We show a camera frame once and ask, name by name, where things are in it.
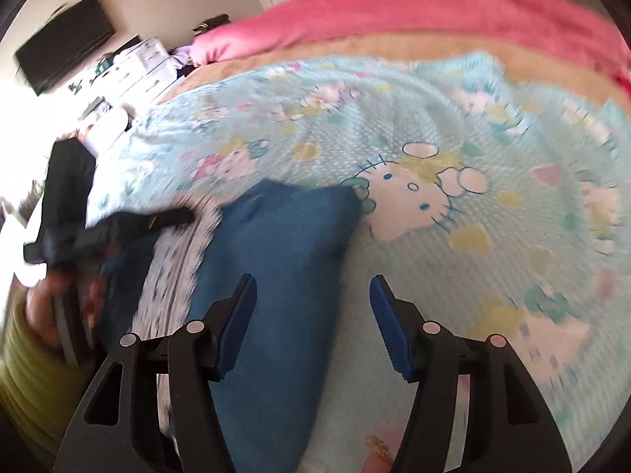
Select white drawer dresser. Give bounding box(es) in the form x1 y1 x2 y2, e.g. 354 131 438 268
93 37 173 104

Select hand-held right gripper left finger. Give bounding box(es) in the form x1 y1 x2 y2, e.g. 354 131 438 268
53 272 258 473

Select person's left forearm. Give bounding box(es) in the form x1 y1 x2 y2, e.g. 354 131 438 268
0 300 97 459

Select white round table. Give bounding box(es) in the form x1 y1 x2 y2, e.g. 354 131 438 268
81 103 131 153

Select dark clothes pile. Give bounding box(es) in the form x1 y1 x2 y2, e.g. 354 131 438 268
192 14 230 35

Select pink duvet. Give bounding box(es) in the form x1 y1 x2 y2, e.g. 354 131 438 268
190 0 631 89

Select person's left hand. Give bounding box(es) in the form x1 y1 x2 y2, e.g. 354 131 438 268
24 276 65 353

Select black television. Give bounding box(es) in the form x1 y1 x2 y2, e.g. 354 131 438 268
14 0 116 97

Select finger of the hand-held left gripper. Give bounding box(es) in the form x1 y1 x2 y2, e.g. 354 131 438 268
143 207 195 231

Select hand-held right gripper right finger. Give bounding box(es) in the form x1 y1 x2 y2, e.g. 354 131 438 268
370 274 573 473

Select person's right hand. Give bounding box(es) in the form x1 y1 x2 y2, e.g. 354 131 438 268
362 435 395 473

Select blue denim pants lace trim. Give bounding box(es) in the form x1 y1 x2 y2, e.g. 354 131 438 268
96 179 363 473

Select cartoon cat printed blanket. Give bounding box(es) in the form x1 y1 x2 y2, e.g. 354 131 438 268
89 52 631 473

